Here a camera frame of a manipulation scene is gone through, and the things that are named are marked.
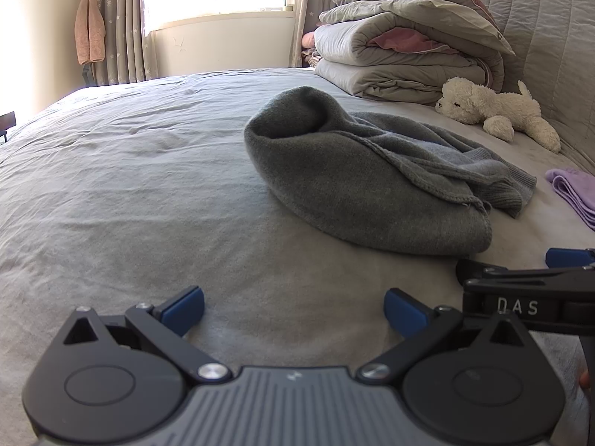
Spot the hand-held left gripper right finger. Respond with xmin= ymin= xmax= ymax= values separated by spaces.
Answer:
xmin=356 ymin=288 xmax=533 ymax=386

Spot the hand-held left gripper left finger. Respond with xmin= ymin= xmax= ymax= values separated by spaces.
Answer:
xmin=60 ymin=287 xmax=233 ymax=386

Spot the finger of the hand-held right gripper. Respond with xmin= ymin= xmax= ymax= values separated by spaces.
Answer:
xmin=546 ymin=248 xmax=595 ymax=268
xmin=456 ymin=258 xmax=509 ymax=283

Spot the grey knit short-sleeve sweater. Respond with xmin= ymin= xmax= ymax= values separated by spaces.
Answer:
xmin=244 ymin=86 xmax=537 ymax=256

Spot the folded purple garment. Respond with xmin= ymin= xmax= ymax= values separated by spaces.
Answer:
xmin=545 ymin=167 xmax=595 ymax=232

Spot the white plush dog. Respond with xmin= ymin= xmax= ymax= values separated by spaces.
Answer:
xmin=435 ymin=77 xmax=562 ymax=154

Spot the folded grey pink quilt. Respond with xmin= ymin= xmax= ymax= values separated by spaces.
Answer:
xmin=313 ymin=12 xmax=506 ymax=105

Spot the grey quilted headboard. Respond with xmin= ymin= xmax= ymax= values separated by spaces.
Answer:
xmin=458 ymin=0 xmax=595 ymax=172

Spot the light grey pillow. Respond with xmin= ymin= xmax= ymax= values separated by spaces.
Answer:
xmin=318 ymin=0 xmax=516 ymax=55

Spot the pink bundled cloth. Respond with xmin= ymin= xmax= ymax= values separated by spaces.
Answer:
xmin=301 ymin=32 xmax=322 ymax=68

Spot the pink hanging jacket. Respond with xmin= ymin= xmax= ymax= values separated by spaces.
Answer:
xmin=74 ymin=0 xmax=107 ymax=66

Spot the black rectangular bracket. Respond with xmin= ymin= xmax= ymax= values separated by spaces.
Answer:
xmin=0 ymin=111 xmax=18 ymax=144

